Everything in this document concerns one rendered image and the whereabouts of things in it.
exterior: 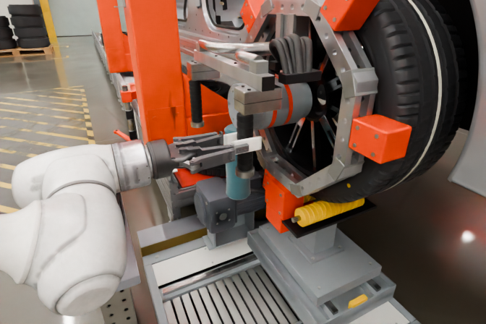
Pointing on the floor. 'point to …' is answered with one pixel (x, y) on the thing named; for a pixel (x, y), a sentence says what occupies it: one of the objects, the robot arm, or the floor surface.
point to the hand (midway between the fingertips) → (243, 141)
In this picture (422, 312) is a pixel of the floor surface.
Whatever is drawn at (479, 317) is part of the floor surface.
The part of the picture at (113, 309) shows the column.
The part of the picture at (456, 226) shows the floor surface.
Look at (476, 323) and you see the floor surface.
